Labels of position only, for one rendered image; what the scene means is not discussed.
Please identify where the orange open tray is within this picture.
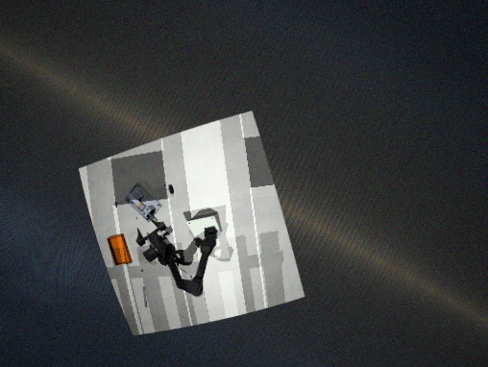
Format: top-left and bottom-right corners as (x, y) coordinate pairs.
(107, 233), (132, 266)

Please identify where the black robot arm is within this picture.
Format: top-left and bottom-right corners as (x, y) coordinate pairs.
(143, 226), (217, 297)

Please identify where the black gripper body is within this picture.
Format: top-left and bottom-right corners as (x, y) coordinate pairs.
(136, 221), (166, 247)

